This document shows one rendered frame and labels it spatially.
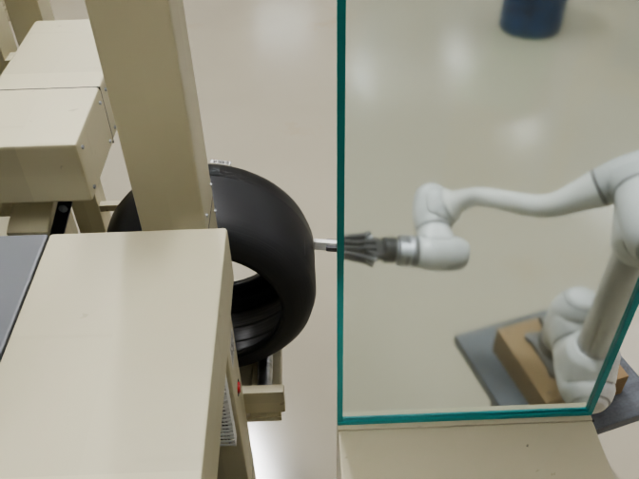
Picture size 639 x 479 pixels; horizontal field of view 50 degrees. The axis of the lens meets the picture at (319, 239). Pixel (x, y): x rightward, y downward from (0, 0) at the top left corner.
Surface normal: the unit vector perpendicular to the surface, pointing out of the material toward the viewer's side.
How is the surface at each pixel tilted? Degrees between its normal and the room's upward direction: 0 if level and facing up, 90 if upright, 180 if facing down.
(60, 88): 0
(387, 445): 0
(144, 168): 90
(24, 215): 18
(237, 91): 0
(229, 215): 23
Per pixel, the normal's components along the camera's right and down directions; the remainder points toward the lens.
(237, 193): 0.34, -0.71
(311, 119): -0.02, -0.75
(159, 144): 0.04, 0.66
